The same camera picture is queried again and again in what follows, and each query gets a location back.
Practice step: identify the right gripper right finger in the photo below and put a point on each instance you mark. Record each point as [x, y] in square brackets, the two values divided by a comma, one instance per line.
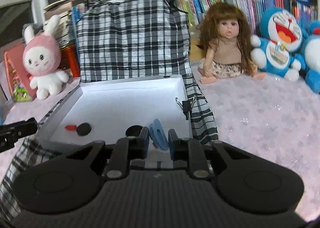
[190, 151]

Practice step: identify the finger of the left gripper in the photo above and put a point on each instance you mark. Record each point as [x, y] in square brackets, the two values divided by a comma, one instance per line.
[10, 134]

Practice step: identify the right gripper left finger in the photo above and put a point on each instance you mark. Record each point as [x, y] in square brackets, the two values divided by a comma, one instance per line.
[124, 151]

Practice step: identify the black round cap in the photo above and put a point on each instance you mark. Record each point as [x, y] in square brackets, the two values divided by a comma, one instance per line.
[134, 130]

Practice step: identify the large blue plastic clip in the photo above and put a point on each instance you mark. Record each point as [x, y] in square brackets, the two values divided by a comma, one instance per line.
[157, 135]

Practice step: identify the black round lid disc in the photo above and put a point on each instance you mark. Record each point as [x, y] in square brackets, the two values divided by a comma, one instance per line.
[83, 129]

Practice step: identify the red crayon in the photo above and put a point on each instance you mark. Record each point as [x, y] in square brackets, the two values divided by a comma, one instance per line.
[71, 127]

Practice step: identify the binder clip on box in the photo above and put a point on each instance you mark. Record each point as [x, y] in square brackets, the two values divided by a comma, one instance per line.
[186, 106]

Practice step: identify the pink triangular toy house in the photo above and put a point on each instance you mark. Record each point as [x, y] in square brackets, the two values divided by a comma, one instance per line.
[18, 78]

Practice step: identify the white cardboard box tray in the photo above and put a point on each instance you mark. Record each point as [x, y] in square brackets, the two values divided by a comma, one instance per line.
[111, 107]

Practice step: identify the pink white bunny plush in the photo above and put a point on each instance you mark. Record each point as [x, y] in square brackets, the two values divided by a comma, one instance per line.
[41, 59]

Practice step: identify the red metal can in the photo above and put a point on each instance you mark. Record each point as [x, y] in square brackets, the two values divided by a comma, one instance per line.
[69, 61]

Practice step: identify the pink snowflake tablecloth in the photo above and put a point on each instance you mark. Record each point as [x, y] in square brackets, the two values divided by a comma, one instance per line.
[273, 118]

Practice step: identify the black white plaid cloth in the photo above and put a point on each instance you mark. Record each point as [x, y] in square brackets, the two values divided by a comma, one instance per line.
[142, 38]

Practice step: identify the brown haired baby doll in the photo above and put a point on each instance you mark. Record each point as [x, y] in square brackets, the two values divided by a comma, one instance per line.
[225, 37]

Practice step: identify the stack of books left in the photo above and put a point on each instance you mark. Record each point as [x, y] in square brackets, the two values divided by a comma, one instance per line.
[62, 8]

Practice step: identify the blue doraemon plush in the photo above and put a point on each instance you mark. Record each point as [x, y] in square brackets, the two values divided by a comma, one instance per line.
[280, 36]
[311, 55]

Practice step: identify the row of books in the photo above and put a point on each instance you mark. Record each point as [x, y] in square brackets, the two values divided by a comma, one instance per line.
[252, 9]

